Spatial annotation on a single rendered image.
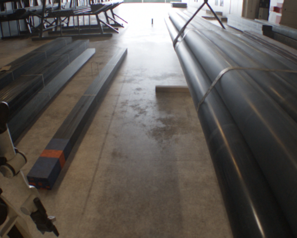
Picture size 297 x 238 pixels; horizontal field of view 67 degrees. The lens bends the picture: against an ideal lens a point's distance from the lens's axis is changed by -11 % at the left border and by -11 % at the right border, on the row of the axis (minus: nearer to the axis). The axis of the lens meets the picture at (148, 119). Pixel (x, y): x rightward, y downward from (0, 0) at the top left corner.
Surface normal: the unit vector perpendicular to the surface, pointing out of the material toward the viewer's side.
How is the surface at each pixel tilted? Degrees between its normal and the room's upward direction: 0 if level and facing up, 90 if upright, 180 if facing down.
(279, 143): 42
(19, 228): 90
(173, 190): 0
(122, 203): 0
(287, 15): 90
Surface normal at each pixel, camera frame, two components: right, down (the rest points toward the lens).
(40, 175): 0.00, -0.88
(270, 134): -0.75, -0.59
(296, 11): -0.03, 0.47
